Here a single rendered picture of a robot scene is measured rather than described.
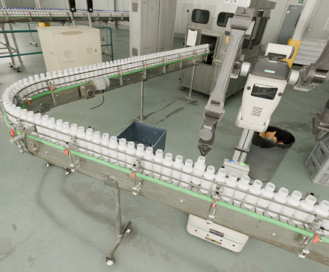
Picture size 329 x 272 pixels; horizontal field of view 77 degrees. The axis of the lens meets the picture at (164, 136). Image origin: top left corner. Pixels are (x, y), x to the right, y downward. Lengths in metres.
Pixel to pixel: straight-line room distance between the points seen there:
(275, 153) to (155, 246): 1.65
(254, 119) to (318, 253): 0.82
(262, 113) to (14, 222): 2.36
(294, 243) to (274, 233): 0.10
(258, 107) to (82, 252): 1.83
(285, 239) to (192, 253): 1.02
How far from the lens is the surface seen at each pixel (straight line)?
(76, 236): 2.25
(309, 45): 10.24
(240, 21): 1.04
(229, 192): 1.15
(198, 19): 4.86
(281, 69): 1.54
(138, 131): 1.89
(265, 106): 1.53
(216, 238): 2.11
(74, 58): 5.15
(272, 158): 2.73
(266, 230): 1.29
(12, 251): 2.37
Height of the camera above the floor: 1.87
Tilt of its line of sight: 33 degrees down
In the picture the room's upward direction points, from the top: 6 degrees clockwise
